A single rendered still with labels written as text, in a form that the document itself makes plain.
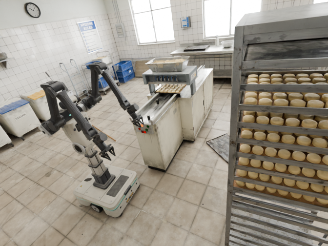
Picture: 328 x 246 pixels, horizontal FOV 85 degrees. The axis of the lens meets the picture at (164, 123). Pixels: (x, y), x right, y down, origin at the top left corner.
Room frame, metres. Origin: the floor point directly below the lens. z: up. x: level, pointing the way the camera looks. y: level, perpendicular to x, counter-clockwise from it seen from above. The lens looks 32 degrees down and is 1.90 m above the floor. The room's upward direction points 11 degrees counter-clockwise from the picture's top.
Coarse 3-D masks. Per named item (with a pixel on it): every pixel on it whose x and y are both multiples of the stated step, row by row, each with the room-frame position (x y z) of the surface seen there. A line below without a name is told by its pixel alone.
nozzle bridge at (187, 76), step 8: (144, 72) 2.65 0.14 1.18; (152, 72) 2.58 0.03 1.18; (160, 72) 2.51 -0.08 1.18; (168, 72) 2.43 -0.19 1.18; (176, 72) 2.37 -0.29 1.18; (184, 72) 2.30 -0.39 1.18; (192, 72) 2.33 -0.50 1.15; (144, 80) 2.58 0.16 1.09; (152, 80) 2.61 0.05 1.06; (184, 80) 2.35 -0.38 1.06; (192, 80) 2.31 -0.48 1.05; (152, 88) 2.70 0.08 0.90; (192, 88) 2.31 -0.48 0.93
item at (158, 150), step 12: (156, 108) 2.10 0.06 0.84; (168, 108) 2.04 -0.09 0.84; (144, 120) 1.86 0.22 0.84; (168, 120) 1.99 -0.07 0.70; (180, 120) 2.29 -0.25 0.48; (156, 132) 1.74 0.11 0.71; (168, 132) 1.95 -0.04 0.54; (180, 132) 2.25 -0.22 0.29; (144, 144) 1.86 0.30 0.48; (156, 144) 1.76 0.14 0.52; (168, 144) 1.90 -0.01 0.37; (180, 144) 2.26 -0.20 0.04; (144, 156) 1.88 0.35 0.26; (156, 156) 1.78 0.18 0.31; (168, 156) 1.85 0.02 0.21; (156, 168) 1.85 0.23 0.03
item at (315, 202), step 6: (234, 180) 0.72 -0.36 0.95; (240, 186) 0.67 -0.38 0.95; (264, 192) 0.60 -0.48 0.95; (276, 192) 0.59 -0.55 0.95; (288, 192) 0.58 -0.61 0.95; (288, 198) 0.54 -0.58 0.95; (294, 198) 0.54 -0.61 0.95; (300, 198) 0.53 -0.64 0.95; (312, 204) 0.49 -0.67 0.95; (318, 204) 0.49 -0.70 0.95
